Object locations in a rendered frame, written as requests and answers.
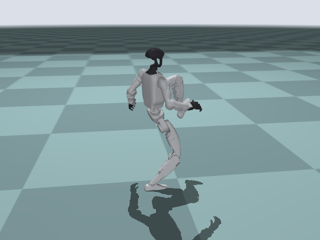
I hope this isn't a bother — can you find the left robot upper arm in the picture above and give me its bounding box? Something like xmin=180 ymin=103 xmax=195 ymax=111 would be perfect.
xmin=127 ymin=69 xmax=146 ymax=97

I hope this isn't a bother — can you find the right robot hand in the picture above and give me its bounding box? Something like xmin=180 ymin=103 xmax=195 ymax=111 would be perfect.
xmin=188 ymin=100 xmax=202 ymax=112

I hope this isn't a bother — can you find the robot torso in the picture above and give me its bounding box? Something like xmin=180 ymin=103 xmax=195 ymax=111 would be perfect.
xmin=142 ymin=67 xmax=165 ymax=124

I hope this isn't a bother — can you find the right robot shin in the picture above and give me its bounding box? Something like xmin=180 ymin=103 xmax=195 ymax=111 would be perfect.
xmin=150 ymin=155 xmax=181 ymax=187

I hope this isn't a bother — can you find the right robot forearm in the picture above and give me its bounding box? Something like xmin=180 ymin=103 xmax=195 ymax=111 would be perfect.
xmin=170 ymin=99 xmax=193 ymax=112

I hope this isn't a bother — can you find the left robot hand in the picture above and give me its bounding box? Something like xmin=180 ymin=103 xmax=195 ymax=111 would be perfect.
xmin=128 ymin=99 xmax=136 ymax=111

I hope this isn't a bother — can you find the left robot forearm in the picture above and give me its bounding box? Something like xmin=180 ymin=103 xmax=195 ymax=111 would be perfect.
xmin=126 ymin=92 xmax=136 ymax=106

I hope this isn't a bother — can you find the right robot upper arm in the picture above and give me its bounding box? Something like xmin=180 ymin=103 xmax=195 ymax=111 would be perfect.
xmin=157 ymin=76 xmax=175 ymax=110

